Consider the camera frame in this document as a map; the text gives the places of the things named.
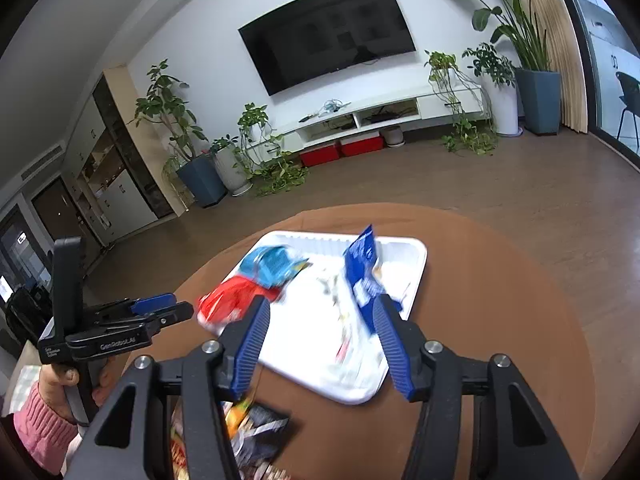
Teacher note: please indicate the wooden wall cabinet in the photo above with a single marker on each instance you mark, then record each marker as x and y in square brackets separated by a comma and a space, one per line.
[130, 160]

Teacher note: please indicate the small white plant pot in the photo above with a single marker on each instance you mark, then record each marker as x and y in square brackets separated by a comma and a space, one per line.
[393, 137]

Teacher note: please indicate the dark blue snack packet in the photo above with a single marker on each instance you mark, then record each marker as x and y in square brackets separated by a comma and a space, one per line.
[361, 260]

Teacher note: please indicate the ribbed white plant pot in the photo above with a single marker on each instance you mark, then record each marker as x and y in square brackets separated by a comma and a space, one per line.
[231, 172]

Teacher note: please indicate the light blue snack packet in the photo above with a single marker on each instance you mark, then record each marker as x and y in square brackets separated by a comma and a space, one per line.
[272, 265]

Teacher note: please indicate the small green plant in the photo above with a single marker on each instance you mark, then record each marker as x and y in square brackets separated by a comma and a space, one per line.
[222, 144]

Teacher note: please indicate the leafy tree plant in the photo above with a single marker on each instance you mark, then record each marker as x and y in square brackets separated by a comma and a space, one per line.
[165, 105]

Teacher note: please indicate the black chair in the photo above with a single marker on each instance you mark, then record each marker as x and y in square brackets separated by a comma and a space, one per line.
[627, 90]

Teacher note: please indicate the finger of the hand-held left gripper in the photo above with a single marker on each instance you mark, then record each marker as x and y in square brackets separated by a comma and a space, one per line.
[155, 303]
[172, 314]

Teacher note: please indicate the square dark blue plant pot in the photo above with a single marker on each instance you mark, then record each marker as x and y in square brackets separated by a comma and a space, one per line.
[202, 182]

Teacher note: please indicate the black wall television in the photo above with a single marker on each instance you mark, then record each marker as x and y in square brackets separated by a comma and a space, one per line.
[325, 30]

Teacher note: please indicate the white foam tray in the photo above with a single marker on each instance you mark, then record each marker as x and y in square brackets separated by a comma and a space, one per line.
[310, 330]

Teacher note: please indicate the air vent grille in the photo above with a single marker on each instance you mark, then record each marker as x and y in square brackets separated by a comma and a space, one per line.
[42, 160]

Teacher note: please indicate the tall broad-leaf plant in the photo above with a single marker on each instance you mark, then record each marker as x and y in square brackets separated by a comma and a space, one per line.
[530, 35]

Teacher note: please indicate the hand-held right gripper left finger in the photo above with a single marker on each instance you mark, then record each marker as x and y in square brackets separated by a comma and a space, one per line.
[250, 345]

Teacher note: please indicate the person's left hand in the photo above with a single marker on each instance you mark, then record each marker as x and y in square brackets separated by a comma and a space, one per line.
[52, 385]

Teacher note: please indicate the wooden slat panel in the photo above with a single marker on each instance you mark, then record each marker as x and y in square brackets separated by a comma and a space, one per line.
[565, 60]

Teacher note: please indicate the black snack packet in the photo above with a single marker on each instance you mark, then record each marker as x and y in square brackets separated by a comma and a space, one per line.
[265, 432]

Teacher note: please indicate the white television cabinet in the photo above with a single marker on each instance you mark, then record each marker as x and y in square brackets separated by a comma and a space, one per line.
[385, 104]

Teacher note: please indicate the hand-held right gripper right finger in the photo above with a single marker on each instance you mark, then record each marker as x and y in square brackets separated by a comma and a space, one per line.
[395, 355]

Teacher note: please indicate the bushy green plant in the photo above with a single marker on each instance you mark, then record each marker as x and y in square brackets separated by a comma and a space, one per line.
[492, 65]

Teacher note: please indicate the dark brown door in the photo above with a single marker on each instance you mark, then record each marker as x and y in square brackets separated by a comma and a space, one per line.
[60, 215]

